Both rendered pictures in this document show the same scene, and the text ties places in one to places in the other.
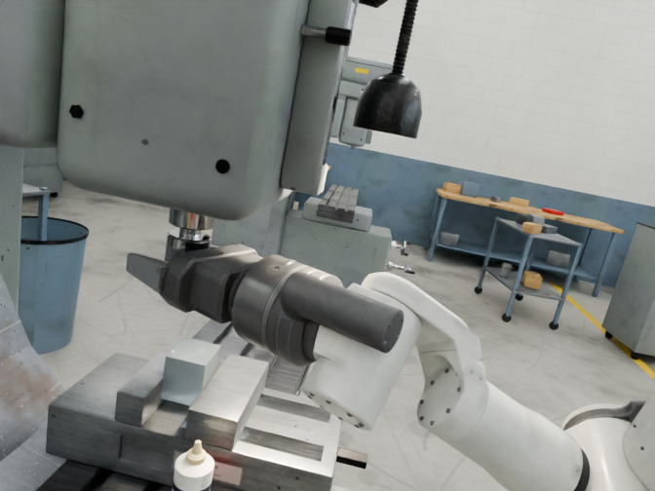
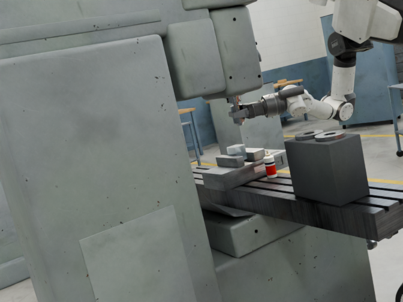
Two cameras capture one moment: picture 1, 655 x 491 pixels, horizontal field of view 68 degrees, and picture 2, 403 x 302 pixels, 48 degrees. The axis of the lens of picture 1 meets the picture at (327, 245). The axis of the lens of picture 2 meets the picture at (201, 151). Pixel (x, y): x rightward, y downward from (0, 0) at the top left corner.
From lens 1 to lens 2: 1.56 m
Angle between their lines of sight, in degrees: 35
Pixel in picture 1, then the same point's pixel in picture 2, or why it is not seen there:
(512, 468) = (323, 109)
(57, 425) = (225, 179)
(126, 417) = (240, 165)
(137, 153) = (243, 81)
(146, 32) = (238, 55)
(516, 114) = not seen: hidden behind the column
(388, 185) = not seen: hidden behind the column
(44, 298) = not seen: outside the picture
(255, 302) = (272, 102)
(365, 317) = (298, 88)
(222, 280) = (261, 103)
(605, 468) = (333, 103)
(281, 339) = (282, 106)
